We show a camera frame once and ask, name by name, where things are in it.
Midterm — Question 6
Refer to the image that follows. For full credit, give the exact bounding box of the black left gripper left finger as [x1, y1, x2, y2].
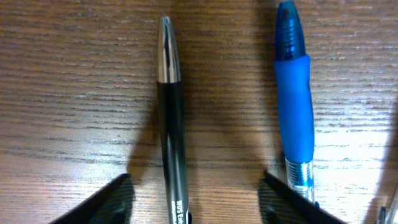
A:
[52, 173, 135, 224]

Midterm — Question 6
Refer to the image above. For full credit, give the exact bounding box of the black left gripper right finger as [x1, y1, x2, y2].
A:
[257, 172, 344, 224]

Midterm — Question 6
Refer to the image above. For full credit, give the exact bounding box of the grey clear pen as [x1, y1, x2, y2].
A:
[376, 189, 398, 224]

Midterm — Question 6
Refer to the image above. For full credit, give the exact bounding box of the blue pen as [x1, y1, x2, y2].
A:
[274, 1, 315, 203]

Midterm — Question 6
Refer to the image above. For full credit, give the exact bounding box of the black pen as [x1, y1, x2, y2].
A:
[157, 16, 192, 224]

